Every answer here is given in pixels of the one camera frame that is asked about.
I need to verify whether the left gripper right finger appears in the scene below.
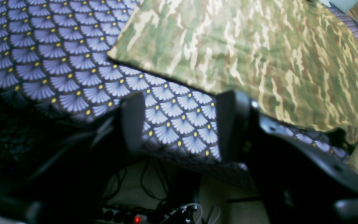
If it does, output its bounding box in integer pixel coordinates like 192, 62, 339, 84
216, 90, 358, 197

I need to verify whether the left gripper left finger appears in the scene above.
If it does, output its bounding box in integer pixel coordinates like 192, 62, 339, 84
23, 93, 145, 184

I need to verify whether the purple fan-pattern tablecloth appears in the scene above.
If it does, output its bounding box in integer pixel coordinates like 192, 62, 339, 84
0, 0, 358, 187

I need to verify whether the black power strip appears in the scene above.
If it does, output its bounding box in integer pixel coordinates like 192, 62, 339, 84
93, 207, 165, 224

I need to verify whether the camouflage T-shirt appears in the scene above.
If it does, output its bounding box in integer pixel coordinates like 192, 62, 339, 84
107, 0, 358, 173

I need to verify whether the white cable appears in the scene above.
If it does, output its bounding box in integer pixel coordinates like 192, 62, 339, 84
163, 202, 223, 224

